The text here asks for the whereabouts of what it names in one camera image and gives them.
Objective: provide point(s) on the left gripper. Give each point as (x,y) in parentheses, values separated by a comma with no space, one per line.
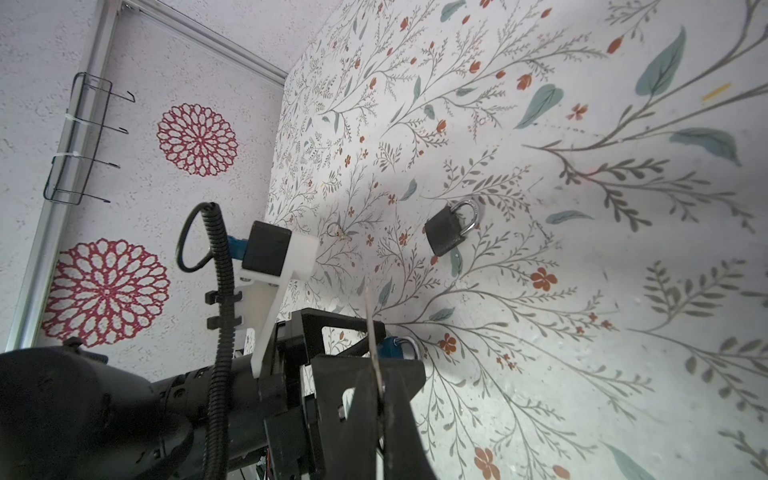
(288,384)

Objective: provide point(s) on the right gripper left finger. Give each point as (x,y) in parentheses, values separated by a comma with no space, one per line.
(355,452)

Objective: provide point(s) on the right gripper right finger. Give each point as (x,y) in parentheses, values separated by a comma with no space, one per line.
(404,456)

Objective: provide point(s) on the blue padlock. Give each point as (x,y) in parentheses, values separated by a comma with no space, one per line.
(396,347)

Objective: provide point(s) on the silver key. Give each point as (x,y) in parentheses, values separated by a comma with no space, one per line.
(373,350)
(336,230)

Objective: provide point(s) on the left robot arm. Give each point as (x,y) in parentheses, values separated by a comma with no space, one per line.
(329,399)

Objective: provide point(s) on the silver key on table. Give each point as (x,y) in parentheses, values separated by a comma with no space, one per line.
(336,230)

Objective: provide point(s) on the black padlock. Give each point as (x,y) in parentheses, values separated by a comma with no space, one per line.
(446,230)

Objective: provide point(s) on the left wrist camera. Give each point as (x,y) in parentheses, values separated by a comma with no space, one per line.
(269,260)

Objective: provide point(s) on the black wire wall rack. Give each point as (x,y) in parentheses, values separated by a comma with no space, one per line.
(85,123)

